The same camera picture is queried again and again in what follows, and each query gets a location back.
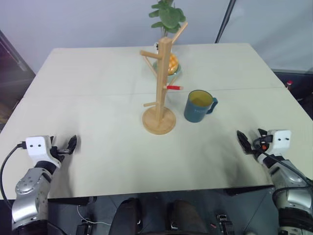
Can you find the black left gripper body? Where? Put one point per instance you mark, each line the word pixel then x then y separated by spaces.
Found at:
pixel 59 152

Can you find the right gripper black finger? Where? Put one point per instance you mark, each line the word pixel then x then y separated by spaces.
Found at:
pixel 244 143
pixel 262 133

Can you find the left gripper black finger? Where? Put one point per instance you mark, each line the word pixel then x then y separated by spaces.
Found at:
pixel 52 140
pixel 73 143

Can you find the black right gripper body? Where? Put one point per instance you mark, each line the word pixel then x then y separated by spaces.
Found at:
pixel 262 144

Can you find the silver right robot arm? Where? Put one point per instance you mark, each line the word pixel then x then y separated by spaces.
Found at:
pixel 293 191

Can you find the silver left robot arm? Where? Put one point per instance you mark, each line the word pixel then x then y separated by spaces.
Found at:
pixel 27 195

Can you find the wooden mug tree stand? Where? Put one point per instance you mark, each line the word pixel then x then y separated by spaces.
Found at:
pixel 162 107

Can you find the black equipment with red cap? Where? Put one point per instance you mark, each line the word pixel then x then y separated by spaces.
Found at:
pixel 298 85

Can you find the dark cabinet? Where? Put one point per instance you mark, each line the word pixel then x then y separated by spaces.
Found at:
pixel 12 80

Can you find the black metal clamp device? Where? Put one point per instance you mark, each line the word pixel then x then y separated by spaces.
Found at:
pixel 225 224
pixel 84 227

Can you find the dark rounded shape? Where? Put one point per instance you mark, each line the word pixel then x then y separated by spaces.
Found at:
pixel 185 216
pixel 128 215

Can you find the pale green bowl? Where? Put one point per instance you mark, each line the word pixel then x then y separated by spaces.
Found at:
pixel 174 76

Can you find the orange fruit pile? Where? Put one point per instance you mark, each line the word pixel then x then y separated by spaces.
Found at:
pixel 172 64

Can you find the black slanted pole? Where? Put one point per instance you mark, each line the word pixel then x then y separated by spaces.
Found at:
pixel 225 22

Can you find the white plant pot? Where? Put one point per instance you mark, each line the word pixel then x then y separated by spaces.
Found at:
pixel 156 47

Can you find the green leafy plant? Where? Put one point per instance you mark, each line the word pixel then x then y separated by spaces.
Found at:
pixel 168 17

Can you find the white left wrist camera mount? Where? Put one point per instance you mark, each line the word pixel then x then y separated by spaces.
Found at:
pixel 36 147

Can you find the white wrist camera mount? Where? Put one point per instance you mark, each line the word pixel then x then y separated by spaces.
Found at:
pixel 36 147
pixel 281 142

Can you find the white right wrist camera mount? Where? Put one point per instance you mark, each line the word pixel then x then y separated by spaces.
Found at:
pixel 281 142

